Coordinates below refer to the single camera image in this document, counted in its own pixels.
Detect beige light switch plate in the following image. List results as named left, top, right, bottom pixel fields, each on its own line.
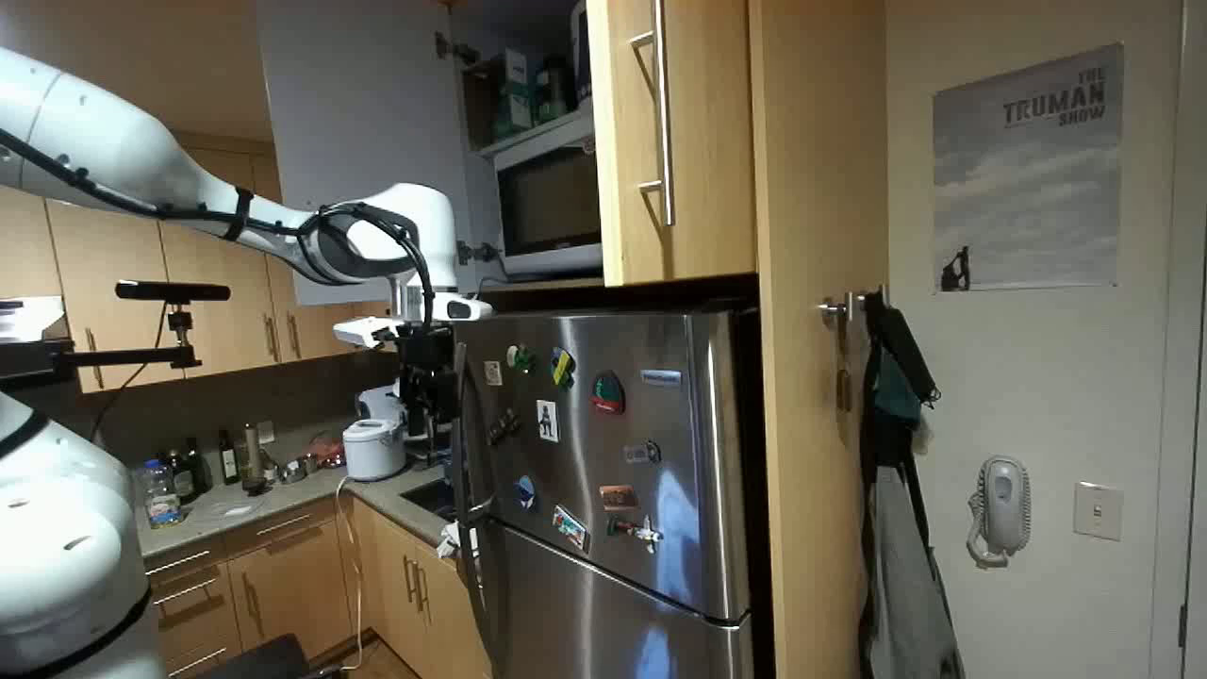
left=1072, top=478, right=1130, bottom=548

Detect colourful rectangular magnet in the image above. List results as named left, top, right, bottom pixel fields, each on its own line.
left=550, top=502, right=593, bottom=551

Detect metal bar door handle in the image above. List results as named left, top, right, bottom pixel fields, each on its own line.
left=625, top=0, right=683, bottom=233

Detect blue yellow magnet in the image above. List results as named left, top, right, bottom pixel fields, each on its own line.
left=547, top=345, right=583, bottom=392

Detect grey Truman poster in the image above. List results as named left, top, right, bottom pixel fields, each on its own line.
left=927, top=41, right=1130, bottom=300

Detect wooden base cabinets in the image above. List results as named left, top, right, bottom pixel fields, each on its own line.
left=140, top=496, right=500, bottom=679

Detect green carton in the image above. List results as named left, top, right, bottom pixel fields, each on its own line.
left=532, top=62, right=570, bottom=125
left=500, top=48, right=541, bottom=136

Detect stainless steel refrigerator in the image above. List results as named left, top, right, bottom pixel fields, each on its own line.
left=448, top=307, right=767, bottom=679

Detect microwave door with dark window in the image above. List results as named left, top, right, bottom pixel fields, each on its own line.
left=495, top=144, right=605, bottom=262

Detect grey hanging apron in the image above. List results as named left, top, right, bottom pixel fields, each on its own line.
left=855, top=460, right=970, bottom=679

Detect black stereo camera bar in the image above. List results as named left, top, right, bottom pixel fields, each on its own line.
left=115, top=275, right=236, bottom=307

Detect white microwave body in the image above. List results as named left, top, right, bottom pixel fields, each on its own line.
left=488, top=125, right=609, bottom=284

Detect round teal red magnet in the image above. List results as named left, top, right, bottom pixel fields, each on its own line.
left=588, top=370, right=632, bottom=419

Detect white dish cloth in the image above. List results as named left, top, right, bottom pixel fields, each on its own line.
left=434, top=500, right=491, bottom=565

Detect white black figure magnet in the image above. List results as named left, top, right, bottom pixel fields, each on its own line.
left=532, top=398, right=565, bottom=450

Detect white cabinet door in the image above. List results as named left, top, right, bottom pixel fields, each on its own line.
left=257, top=0, right=475, bottom=315

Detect dark glass bottle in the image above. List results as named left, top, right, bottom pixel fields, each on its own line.
left=183, top=436, right=217, bottom=502
left=238, top=419, right=273, bottom=500
left=217, top=428, right=246, bottom=490

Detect black gold Oakland magnet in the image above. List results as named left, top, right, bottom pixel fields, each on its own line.
left=482, top=405, right=527, bottom=455

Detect metal cabinet hinge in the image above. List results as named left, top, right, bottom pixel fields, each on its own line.
left=454, top=240, right=510, bottom=272
left=434, top=30, right=488, bottom=70

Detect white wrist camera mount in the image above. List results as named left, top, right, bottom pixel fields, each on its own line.
left=327, top=315, right=414, bottom=356

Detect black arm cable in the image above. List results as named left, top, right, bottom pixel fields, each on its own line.
left=0, top=128, right=438, bottom=315

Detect tall wooden cabinet panel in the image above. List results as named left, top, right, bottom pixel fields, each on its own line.
left=746, top=0, right=894, bottom=679

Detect wooden wall cabinets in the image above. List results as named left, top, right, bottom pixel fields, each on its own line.
left=0, top=187, right=398, bottom=398

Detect white rice cooker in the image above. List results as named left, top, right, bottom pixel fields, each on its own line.
left=339, top=412, right=414, bottom=488

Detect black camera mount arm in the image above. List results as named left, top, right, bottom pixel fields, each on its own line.
left=0, top=301, right=209, bottom=382

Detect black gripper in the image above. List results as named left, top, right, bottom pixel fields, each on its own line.
left=398, top=324, right=459, bottom=422

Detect black teal hanging garment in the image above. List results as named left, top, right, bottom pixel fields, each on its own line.
left=855, top=290, right=945, bottom=477

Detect grey kitchen countertop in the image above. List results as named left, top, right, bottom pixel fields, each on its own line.
left=128, top=422, right=466, bottom=565

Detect white kettle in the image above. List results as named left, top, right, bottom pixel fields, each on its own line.
left=351, top=382, right=408, bottom=428

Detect clear storage jar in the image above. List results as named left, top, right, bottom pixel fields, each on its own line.
left=136, top=458, right=189, bottom=534

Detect wooden cabinet door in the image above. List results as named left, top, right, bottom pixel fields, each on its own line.
left=584, top=0, right=759, bottom=290

